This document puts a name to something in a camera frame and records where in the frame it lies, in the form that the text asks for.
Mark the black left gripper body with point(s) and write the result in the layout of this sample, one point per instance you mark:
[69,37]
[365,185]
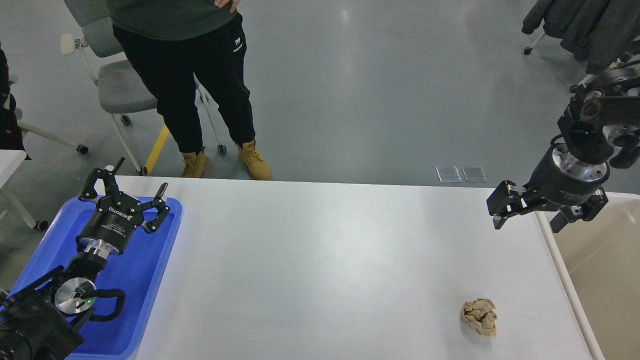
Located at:
[112,225]

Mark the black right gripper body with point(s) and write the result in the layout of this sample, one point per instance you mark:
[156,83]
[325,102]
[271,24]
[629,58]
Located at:
[563,179]

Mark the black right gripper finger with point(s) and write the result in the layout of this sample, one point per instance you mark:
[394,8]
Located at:
[508,200]
[585,211]

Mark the brown paper ball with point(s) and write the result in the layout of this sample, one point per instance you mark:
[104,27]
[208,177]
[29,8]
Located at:
[480,316]

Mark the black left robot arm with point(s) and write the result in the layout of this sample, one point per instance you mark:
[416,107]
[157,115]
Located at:
[43,321]

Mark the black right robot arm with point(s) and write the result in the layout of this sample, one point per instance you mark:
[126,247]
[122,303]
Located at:
[598,131]

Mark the metal floor plate right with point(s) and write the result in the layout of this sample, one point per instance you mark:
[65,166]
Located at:
[474,174]

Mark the metal floor plate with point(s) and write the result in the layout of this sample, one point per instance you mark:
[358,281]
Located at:
[448,174]
[474,174]

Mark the blue plastic tray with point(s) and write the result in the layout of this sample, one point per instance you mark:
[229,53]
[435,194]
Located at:
[138,272]

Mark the beige plastic bin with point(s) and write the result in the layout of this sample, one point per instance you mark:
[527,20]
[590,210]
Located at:
[599,265]

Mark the metal floor plate left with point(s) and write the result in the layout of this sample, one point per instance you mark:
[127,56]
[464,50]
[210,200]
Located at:
[448,174]

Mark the white chair base left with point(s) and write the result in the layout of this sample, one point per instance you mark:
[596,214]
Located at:
[28,128]

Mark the black bag at left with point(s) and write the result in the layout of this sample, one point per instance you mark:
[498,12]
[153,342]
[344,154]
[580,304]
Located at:
[11,137]

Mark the grey office chair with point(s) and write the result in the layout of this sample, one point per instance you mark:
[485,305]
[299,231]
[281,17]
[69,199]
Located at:
[119,88]

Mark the dark coats on rack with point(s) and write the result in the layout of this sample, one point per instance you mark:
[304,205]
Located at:
[594,31]

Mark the person in black trousers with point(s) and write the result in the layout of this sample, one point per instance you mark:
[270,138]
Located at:
[176,45]

